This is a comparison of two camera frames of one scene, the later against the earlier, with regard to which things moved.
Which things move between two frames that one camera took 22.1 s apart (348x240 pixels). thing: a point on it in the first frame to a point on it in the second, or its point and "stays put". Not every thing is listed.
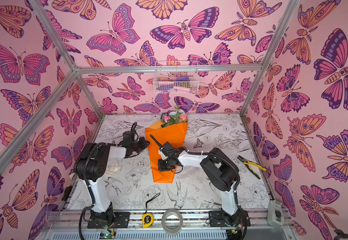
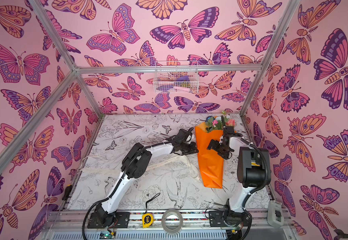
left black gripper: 143,140 to 193,151
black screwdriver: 67,192 stays put
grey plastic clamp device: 275,216 stays put
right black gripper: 164,163 to 222,145
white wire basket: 176,77 stays put
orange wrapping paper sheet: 157,137 to 211,163
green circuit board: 107,235 stays put
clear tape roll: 163,220 stays put
